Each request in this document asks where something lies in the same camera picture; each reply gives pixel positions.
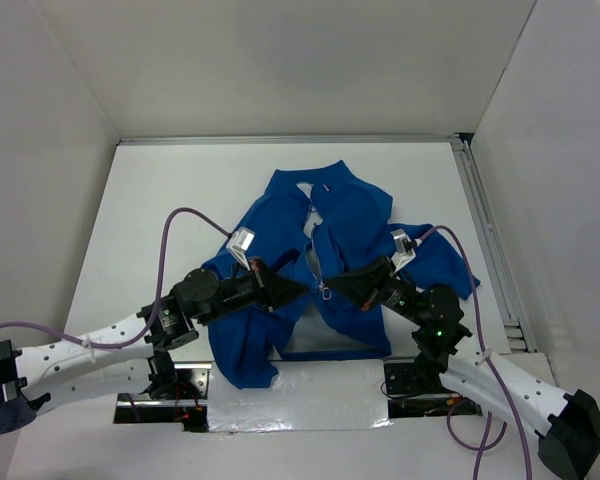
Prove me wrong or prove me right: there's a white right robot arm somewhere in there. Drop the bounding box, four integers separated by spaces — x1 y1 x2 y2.
325 257 600 479

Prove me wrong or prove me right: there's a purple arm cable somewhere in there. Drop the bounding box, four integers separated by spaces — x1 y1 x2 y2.
0 207 234 414
414 224 534 480

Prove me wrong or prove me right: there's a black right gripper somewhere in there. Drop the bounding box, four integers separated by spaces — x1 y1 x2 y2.
323 254 428 327

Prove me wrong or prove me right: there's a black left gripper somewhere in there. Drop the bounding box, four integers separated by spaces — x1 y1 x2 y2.
197 256 310 326

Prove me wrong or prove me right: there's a blue jacket white lining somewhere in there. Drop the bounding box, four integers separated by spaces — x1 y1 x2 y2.
199 159 484 391

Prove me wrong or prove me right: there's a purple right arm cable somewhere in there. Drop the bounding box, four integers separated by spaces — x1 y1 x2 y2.
414 224 534 480

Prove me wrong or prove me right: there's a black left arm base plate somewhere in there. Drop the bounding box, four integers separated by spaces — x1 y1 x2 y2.
118 362 212 401

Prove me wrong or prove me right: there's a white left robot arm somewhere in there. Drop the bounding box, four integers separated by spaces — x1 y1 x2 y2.
0 258 308 435

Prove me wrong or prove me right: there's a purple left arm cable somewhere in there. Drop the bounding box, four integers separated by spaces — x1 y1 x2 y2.
0 207 234 414

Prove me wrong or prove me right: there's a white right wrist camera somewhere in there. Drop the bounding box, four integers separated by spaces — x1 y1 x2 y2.
391 229 421 272

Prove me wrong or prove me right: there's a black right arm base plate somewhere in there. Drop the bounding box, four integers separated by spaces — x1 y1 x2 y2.
380 357 477 403

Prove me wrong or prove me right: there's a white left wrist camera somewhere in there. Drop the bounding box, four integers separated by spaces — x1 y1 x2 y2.
225 227 255 270

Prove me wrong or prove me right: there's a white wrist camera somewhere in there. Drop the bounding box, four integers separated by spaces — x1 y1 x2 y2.
391 229 421 272
225 227 255 270

